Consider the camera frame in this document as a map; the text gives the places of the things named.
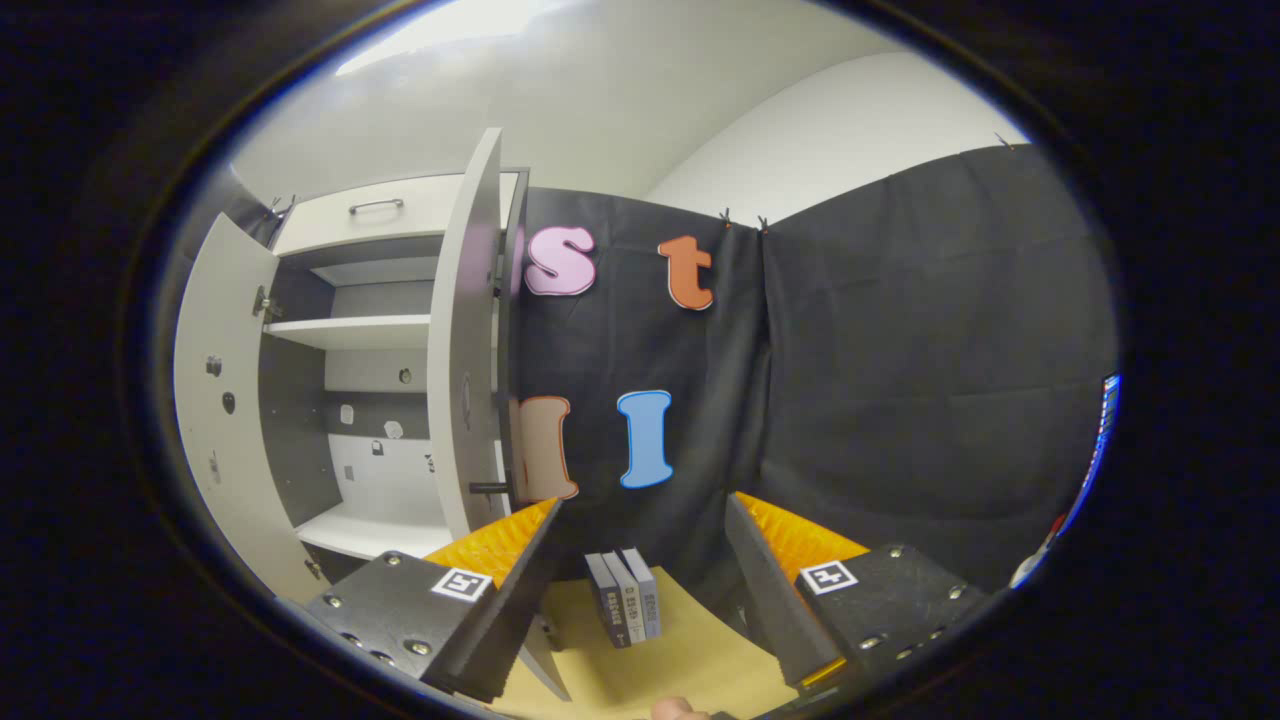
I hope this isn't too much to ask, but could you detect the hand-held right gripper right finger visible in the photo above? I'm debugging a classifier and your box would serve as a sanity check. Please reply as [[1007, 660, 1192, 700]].
[[724, 490, 991, 701]]

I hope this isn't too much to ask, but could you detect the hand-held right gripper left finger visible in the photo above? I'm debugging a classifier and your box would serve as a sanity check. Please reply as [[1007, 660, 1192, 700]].
[[300, 497, 568, 704]]

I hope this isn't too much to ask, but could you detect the white cabinet door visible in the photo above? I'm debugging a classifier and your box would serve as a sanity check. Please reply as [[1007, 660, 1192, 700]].
[[428, 127, 573, 703], [173, 212, 333, 604]]

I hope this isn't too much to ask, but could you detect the white and grey cabinet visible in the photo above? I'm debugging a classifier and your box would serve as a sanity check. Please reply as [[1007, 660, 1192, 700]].
[[258, 170, 531, 586]]

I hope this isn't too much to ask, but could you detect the white cabinet shelf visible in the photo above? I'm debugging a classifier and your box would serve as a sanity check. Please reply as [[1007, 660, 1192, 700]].
[[263, 315, 433, 351]]

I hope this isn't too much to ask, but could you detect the white cabinet drawer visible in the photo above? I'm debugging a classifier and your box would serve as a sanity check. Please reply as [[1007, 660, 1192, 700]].
[[272, 172, 521, 256]]

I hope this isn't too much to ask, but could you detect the dark blue book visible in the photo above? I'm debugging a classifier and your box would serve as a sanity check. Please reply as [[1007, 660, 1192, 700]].
[[603, 550, 647, 645], [585, 553, 633, 649], [620, 547, 662, 641]]

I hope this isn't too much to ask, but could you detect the black backdrop cloth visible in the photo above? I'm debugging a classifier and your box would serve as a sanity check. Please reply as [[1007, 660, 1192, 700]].
[[230, 143, 1119, 613]]

